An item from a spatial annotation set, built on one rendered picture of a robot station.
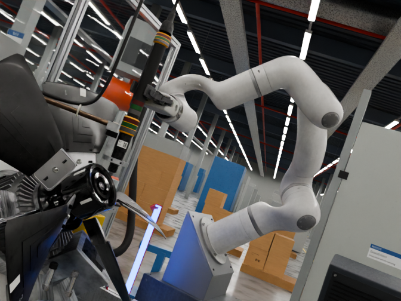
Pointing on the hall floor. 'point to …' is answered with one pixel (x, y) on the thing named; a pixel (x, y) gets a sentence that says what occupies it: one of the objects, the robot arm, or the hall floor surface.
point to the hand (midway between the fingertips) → (142, 89)
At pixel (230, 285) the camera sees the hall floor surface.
